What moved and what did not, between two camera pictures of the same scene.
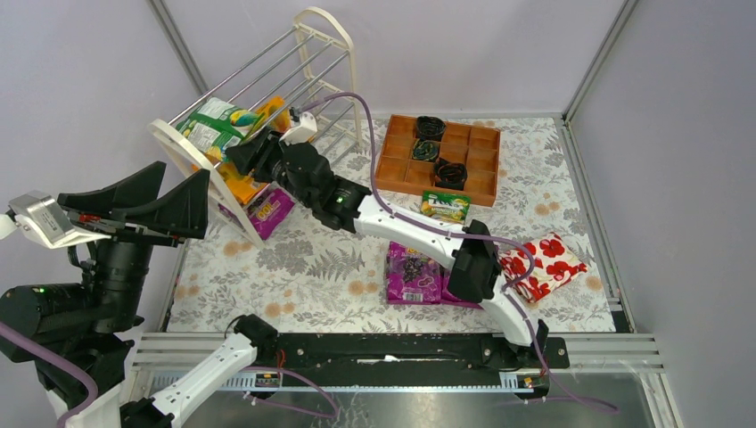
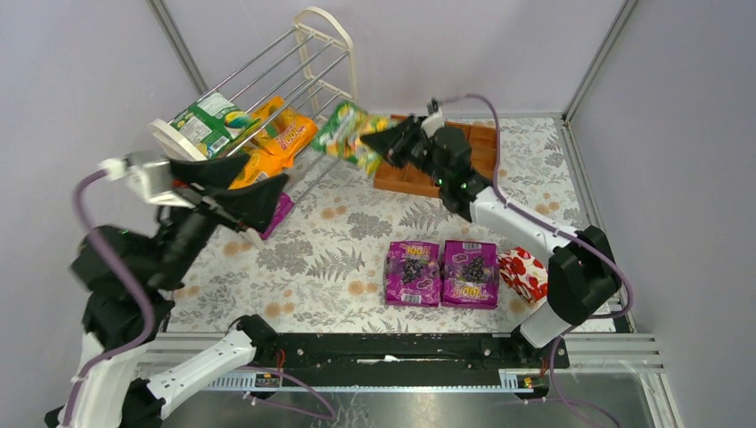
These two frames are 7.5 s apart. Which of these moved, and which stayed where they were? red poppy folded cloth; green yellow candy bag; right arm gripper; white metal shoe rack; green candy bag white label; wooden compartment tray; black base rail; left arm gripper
Moved: right arm gripper; left arm gripper; green yellow candy bag
Stayed: black base rail; green candy bag white label; wooden compartment tray; red poppy folded cloth; white metal shoe rack
